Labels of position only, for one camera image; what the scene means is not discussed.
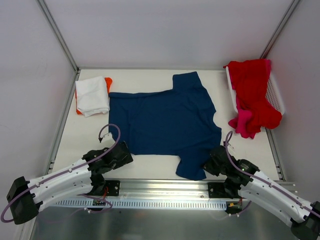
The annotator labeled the white slotted cable duct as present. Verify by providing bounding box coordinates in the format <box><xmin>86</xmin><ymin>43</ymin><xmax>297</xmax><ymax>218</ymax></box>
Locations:
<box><xmin>54</xmin><ymin>197</ymin><xmax>227</xmax><ymax>211</ymax></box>

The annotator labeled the red t-shirt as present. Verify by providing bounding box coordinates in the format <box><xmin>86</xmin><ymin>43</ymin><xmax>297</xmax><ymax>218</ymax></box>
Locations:
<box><xmin>223</xmin><ymin>59</ymin><xmax>283</xmax><ymax>133</ymax></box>

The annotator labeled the left aluminium frame post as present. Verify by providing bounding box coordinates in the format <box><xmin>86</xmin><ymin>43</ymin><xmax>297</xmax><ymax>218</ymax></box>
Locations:
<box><xmin>36</xmin><ymin>0</ymin><xmax>79</xmax><ymax>73</ymax></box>

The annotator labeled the folded orange t-shirt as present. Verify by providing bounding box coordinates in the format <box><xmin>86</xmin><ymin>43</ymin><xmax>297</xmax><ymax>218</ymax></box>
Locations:
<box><xmin>75</xmin><ymin>77</ymin><xmax>113</xmax><ymax>116</ymax></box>

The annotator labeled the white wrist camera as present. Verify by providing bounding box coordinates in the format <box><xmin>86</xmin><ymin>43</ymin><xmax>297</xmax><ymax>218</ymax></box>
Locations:
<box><xmin>98</xmin><ymin>132</ymin><xmax>114</xmax><ymax>143</ymax></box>
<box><xmin>223</xmin><ymin>141</ymin><xmax>236</xmax><ymax>151</ymax></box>

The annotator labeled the aluminium frame post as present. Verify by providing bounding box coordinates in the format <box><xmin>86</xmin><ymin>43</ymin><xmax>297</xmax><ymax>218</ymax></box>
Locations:
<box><xmin>260</xmin><ymin>0</ymin><xmax>302</xmax><ymax>59</ymax></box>
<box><xmin>36</xmin><ymin>0</ymin><xmax>79</xmax><ymax>73</ymax></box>

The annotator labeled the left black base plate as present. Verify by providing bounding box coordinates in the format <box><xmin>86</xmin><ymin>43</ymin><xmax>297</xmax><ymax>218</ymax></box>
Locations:
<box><xmin>99</xmin><ymin>180</ymin><xmax>121</xmax><ymax>197</ymax></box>

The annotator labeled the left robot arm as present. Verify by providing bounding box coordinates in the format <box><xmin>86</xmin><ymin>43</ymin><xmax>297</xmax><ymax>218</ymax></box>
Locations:
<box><xmin>6</xmin><ymin>141</ymin><xmax>133</xmax><ymax>225</ymax></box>

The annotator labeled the aluminium mounting rail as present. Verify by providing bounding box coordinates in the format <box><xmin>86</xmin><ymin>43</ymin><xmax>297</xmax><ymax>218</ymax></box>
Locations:
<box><xmin>29</xmin><ymin>176</ymin><xmax>300</xmax><ymax>201</ymax></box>

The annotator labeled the navy blue t-shirt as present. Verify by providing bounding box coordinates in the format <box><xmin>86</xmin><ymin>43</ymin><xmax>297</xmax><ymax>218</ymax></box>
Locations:
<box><xmin>109</xmin><ymin>71</ymin><xmax>222</xmax><ymax>181</ymax></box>

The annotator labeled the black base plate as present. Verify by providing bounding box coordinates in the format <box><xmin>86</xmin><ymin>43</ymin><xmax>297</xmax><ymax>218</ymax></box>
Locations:
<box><xmin>99</xmin><ymin>180</ymin><xmax>121</xmax><ymax>197</ymax></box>
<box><xmin>207</xmin><ymin>182</ymin><xmax>229</xmax><ymax>199</ymax></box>

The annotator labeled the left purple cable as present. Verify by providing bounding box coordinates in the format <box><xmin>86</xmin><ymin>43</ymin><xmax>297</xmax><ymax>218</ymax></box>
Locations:
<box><xmin>0</xmin><ymin>123</ymin><xmax>122</xmax><ymax>223</ymax></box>

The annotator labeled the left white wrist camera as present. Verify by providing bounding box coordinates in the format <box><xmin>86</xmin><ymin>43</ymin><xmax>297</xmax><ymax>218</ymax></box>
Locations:
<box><xmin>98</xmin><ymin>132</ymin><xmax>114</xmax><ymax>143</ymax></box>

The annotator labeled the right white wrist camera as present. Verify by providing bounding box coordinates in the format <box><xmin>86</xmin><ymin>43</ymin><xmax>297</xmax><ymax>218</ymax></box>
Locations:
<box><xmin>223</xmin><ymin>141</ymin><xmax>236</xmax><ymax>151</ymax></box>

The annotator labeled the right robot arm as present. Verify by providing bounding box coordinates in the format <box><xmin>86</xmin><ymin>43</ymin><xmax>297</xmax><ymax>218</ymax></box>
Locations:
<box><xmin>203</xmin><ymin>145</ymin><xmax>320</xmax><ymax>240</ymax></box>

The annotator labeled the right aluminium frame post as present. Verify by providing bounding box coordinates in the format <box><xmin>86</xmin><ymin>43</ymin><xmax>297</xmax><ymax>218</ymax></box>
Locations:
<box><xmin>260</xmin><ymin>0</ymin><xmax>302</xmax><ymax>59</ymax></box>

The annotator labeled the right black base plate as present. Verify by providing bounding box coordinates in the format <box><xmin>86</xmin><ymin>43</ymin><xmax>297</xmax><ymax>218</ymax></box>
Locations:
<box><xmin>207</xmin><ymin>182</ymin><xmax>229</xmax><ymax>199</ymax></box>

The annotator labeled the folded white t-shirt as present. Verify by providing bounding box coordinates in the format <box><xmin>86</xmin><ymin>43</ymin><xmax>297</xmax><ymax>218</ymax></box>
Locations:
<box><xmin>75</xmin><ymin>76</ymin><xmax>111</xmax><ymax>118</ymax></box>

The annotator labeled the white perforated plastic basket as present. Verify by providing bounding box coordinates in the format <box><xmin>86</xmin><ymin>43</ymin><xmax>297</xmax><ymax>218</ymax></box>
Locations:
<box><xmin>225</xmin><ymin>66</ymin><xmax>285</xmax><ymax>116</ymax></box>

